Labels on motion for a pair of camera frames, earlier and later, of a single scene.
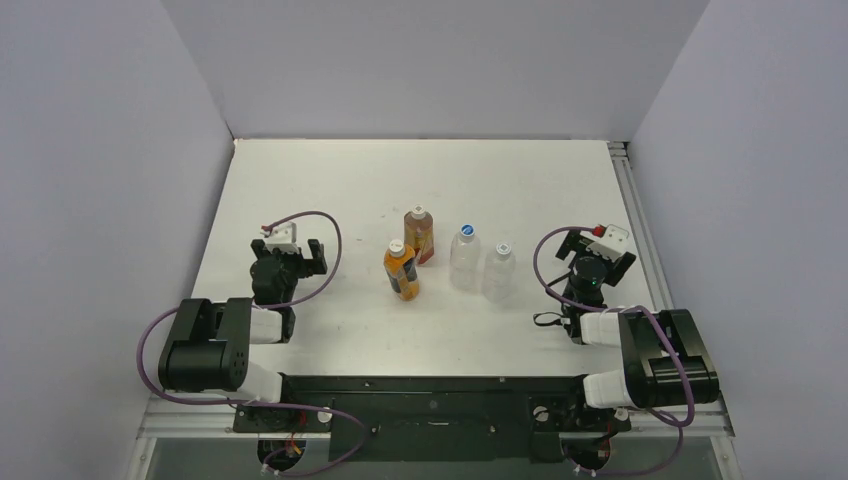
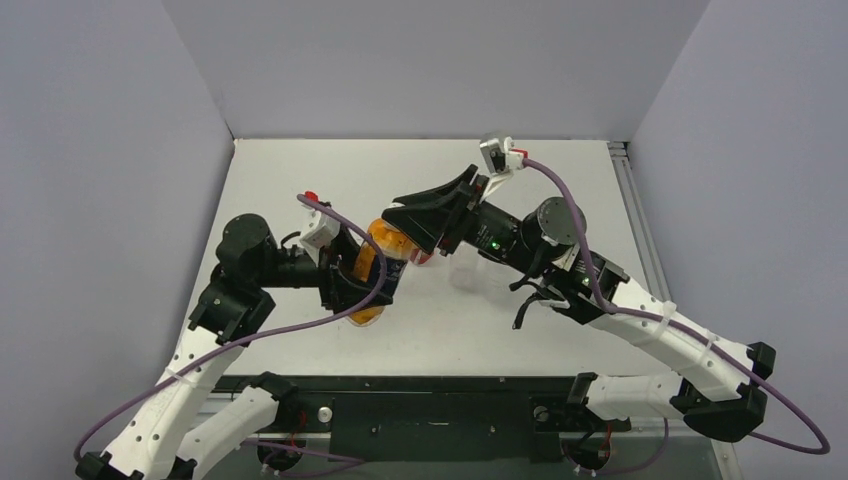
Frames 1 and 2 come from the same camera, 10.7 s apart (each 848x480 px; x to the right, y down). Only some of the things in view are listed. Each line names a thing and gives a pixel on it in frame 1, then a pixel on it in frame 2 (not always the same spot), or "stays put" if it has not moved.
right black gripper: (593, 253) → (460, 216)
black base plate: (434, 418) stays put
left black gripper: (307, 266) → (336, 289)
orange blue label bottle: (401, 269) → (397, 245)
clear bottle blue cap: (465, 260) stays put
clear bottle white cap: (499, 282) stays put
